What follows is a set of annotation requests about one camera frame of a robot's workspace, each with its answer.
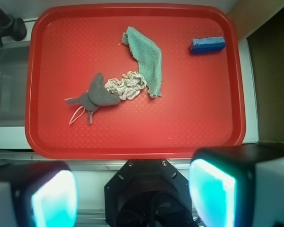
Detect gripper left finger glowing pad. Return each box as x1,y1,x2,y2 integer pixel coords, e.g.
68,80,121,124
0,161,79,227

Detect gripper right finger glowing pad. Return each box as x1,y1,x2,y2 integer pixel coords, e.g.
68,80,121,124
188,144,284,227

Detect crumpled white paper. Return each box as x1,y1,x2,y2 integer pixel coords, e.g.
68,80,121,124
104,71,147,101

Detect red plastic tray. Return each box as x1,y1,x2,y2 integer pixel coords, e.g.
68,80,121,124
25,4,246,159

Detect metal sink basin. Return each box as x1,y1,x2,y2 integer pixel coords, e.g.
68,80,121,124
0,46,29,127

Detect blue sponge block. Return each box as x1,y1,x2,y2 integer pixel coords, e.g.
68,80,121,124
190,36,226,54

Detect teal knitted cloth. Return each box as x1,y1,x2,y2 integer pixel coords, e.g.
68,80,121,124
122,26,162,98

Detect black faucet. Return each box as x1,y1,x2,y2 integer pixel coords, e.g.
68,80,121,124
0,8,27,47

